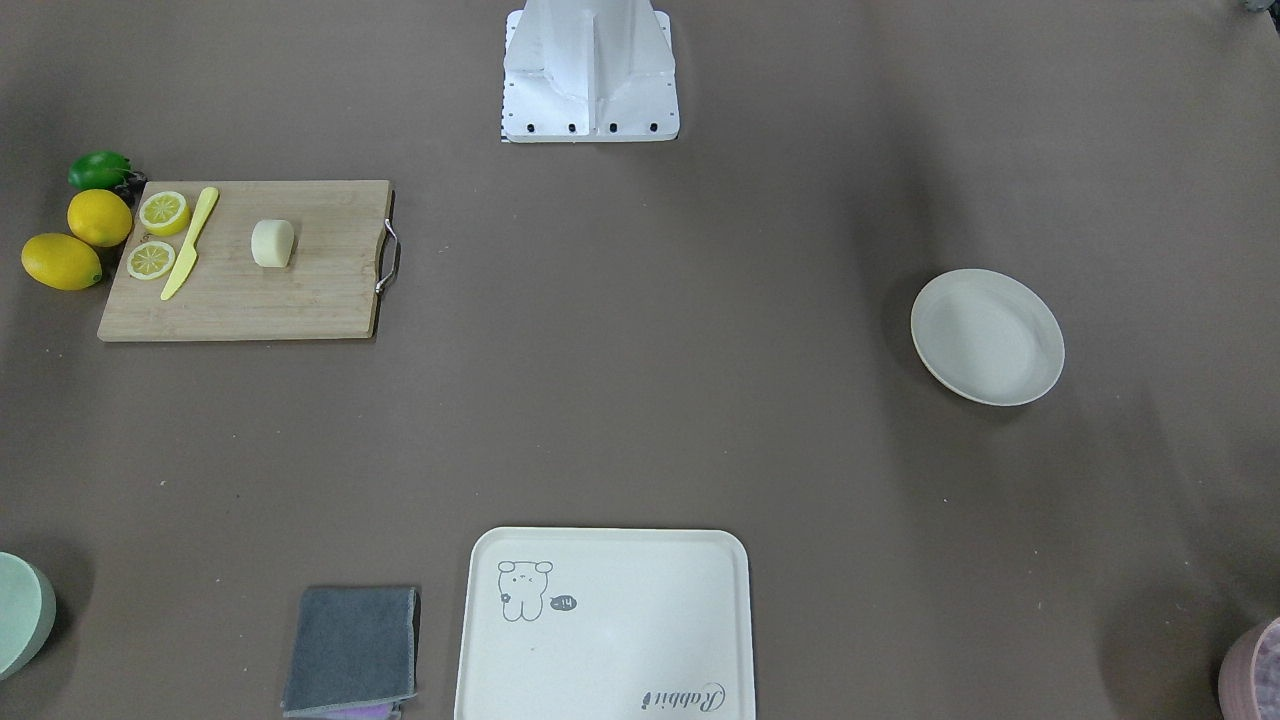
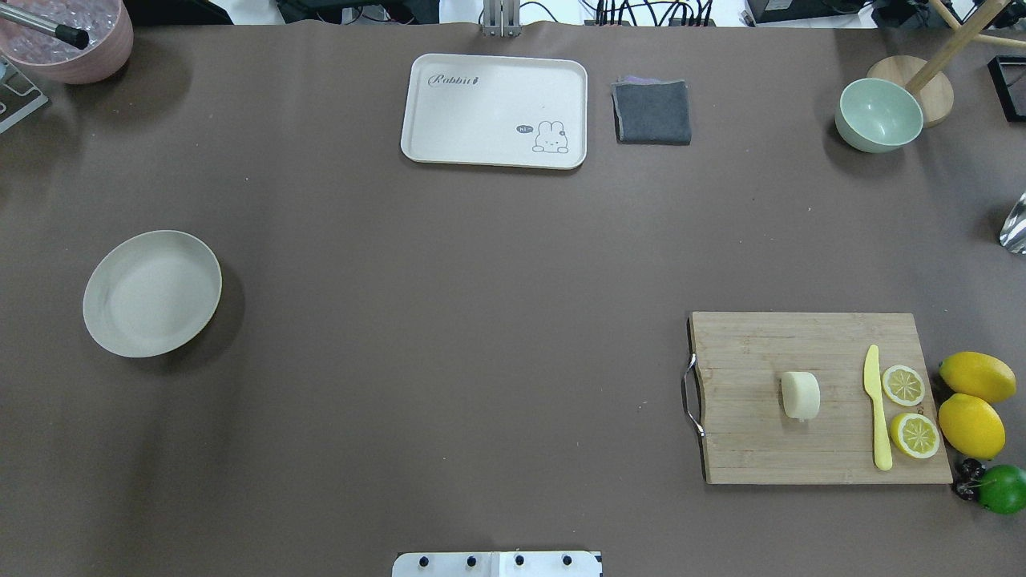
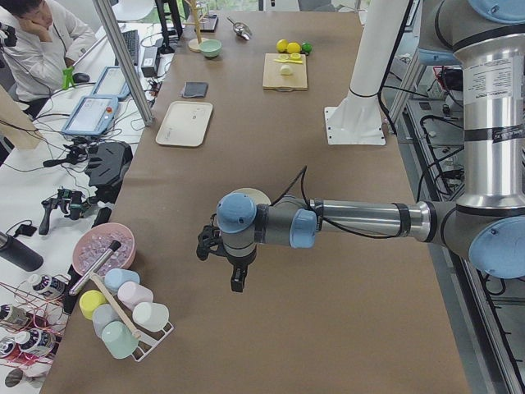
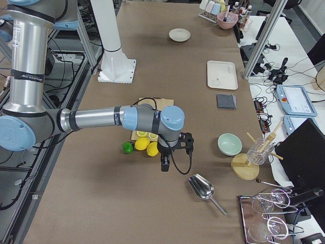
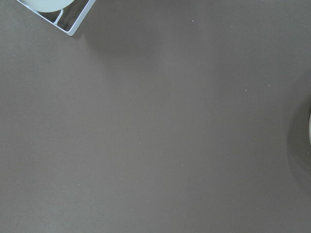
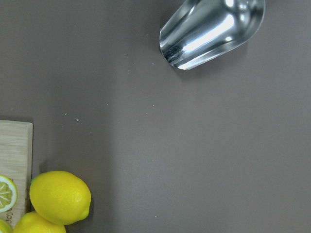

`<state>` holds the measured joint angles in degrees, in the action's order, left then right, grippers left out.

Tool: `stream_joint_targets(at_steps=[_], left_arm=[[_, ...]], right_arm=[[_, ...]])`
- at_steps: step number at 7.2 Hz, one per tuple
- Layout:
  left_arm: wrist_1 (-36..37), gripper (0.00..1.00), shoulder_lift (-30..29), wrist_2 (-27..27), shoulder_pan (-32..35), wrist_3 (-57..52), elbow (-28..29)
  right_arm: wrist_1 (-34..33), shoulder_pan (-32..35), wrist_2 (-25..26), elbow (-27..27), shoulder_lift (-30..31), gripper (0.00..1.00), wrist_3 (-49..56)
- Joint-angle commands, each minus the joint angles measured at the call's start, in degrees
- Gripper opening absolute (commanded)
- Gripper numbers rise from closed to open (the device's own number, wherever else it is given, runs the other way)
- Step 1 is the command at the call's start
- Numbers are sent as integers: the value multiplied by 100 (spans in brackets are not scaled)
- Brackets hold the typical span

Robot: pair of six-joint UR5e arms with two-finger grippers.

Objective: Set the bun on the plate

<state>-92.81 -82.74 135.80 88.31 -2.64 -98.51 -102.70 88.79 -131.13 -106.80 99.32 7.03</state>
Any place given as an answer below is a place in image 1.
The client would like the cream round plate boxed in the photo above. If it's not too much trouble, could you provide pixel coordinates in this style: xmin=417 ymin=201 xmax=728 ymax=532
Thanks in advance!
xmin=910 ymin=268 xmax=1066 ymax=407

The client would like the cream rabbit tray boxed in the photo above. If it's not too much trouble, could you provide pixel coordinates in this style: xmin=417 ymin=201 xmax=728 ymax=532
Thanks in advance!
xmin=454 ymin=527 xmax=756 ymax=719

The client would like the bamboo cutting board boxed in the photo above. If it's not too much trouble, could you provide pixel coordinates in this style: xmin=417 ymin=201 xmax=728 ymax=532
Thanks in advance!
xmin=99 ymin=179 xmax=394 ymax=342

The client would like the grey folded cloth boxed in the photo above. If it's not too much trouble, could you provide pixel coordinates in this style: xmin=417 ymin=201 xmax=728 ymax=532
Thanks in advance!
xmin=282 ymin=585 xmax=419 ymax=719

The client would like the yellow plastic knife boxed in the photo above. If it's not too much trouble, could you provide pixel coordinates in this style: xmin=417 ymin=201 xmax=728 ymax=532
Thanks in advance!
xmin=160 ymin=186 xmax=220 ymax=301

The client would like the lemon slice near limes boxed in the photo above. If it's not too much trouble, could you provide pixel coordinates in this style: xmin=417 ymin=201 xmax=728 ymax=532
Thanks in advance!
xmin=137 ymin=191 xmax=192 ymax=237

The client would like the lemon slice near board edge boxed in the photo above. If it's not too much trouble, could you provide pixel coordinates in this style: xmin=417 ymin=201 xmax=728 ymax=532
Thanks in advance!
xmin=125 ymin=240 xmax=177 ymax=281

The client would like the dark grapes bunch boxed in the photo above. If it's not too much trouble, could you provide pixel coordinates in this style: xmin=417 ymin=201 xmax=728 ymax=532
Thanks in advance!
xmin=111 ymin=170 xmax=148 ymax=208

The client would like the whole yellow lemon inner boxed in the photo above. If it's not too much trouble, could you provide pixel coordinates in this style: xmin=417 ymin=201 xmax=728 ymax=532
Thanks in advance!
xmin=67 ymin=190 xmax=133 ymax=249

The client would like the whole yellow lemon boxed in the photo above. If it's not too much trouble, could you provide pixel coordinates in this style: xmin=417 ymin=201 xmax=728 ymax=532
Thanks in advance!
xmin=67 ymin=190 xmax=133 ymax=249
xmin=20 ymin=233 xmax=102 ymax=291

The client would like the green lime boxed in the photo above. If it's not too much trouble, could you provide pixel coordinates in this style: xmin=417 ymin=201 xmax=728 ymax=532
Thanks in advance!
xmin=67 ymin=151 xmax=133 ymax=191

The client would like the whole yellow lemon outer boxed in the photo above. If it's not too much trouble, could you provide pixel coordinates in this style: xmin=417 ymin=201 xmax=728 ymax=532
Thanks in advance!
xmin=20 ymin=233 xmax=102 ymax=291

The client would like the mint green bowl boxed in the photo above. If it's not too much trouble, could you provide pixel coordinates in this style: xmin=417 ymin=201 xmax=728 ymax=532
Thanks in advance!
xmin=1 ymin=552 xmax=58 ymax=680

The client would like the pink bowl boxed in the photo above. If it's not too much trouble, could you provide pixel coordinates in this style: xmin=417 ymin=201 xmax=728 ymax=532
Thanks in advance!
xmin=1217 ymin=618 xmax=1279 ymax=719

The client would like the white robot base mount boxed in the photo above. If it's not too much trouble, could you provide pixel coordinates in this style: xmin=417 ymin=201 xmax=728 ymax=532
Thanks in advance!
xmin=500 ymin=1 xmax=681 ymax=143

